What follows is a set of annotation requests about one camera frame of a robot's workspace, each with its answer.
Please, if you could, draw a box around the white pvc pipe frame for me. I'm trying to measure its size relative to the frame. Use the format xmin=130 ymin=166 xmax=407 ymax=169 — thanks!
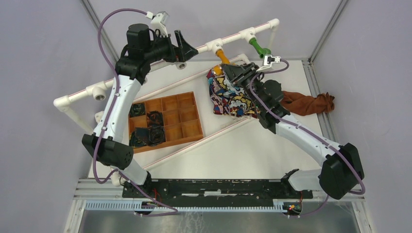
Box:
xmin=53 ymin=18 xmax=281 ymax=189

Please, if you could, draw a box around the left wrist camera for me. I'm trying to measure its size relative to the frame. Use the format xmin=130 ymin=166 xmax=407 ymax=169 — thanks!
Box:
xmin=146 ymin=11 xmax=169 ymax=37

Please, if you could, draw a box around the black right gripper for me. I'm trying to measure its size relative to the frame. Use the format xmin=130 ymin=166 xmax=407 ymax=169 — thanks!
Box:
xmin=221 ymin=62 xmax=263 ymax=111

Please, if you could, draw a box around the white slotted cable duct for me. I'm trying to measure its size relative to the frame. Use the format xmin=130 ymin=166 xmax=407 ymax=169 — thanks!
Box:
xmin=85 ymin=200 xmax=287 ymax=213

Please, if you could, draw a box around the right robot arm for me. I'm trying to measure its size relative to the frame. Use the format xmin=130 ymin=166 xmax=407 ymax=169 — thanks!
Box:
xmin=221 ymin=63 xmax=366 ymax=200

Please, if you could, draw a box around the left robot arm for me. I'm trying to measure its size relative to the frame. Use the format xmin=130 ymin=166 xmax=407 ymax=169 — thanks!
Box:
xmin=82 ymin=23 xmax=198 ymax=198

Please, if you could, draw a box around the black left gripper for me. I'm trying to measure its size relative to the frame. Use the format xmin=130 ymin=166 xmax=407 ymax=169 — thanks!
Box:
xmin=144 ymin=30 xmax=198 ymax=64

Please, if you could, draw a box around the dark patterned rolled cloth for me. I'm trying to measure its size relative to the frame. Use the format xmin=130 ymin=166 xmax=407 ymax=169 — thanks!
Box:
xmin=129 ymin=125 xmax=166 ymax=148

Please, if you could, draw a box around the comic print cloth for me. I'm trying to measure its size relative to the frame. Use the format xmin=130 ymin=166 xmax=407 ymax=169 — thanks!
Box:
xmin=206 ymin=69 xmax=257 ymax=118

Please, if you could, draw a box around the wooden compartment tray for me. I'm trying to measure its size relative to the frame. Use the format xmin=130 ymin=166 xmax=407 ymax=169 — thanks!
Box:
xmin=128 ymin=92 xmax=204 ymax=153

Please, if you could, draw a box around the green plastic water faucet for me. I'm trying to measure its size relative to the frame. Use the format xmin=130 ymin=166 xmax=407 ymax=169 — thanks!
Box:
xmin=249 ymin=37 xmax=272 ymax=58

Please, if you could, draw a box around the brown cloth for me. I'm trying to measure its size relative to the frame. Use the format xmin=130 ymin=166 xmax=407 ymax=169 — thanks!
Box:
xmin=281 ymin=91 xmax=335 ymax=116

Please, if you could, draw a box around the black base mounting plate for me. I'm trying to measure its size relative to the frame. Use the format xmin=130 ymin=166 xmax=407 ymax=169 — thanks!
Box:
xmin=121 ymin=179 xmax=313 ymax=208

